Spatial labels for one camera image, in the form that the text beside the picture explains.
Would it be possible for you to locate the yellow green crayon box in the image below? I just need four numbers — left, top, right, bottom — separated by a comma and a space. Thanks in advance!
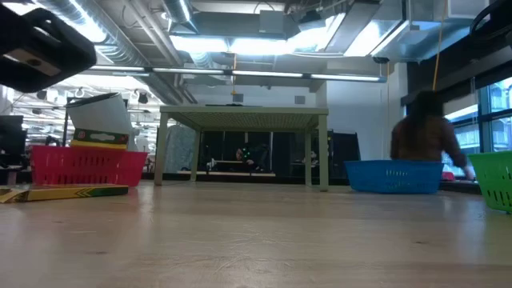
0, 183, 130, 204
70, 127, 130, 150

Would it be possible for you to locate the person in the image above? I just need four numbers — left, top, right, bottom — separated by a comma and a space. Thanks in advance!
390, 90, 476, 182
235, 144, 272, 169

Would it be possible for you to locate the pale green metal riser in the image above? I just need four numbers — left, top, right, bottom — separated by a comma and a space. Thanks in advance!
154, 105, 330, 193

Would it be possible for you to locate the long ceiling light bar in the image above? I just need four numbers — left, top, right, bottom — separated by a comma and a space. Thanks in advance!
86, 63, 388, 84

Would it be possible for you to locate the blue plastic basket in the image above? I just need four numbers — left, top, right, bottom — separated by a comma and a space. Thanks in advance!
344, 159, 445, 195

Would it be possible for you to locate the white cylinder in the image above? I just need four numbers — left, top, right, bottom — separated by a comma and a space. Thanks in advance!
65, 92, 138, 152

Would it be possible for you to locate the red plastic basket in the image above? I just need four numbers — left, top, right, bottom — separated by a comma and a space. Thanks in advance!
30, 145, 149, 188

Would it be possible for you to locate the green plastic basket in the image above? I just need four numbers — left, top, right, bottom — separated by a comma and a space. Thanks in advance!
466, 150, 512, 213

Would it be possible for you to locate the black monitor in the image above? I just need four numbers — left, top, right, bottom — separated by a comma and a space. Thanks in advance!
0, 114, 28, 166

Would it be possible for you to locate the silver spiral duct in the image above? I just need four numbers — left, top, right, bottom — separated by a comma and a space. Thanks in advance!
35, 0, 189, 105

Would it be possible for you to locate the silver rectangular duct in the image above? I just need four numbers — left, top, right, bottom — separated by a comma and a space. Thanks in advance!
295, 0, 491, 63

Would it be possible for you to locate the yellow hanging cable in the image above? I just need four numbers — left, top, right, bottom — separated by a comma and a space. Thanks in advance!
430, 0, 449, 93

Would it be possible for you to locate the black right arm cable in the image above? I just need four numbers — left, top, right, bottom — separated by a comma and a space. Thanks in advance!
468, 0, 512, 41

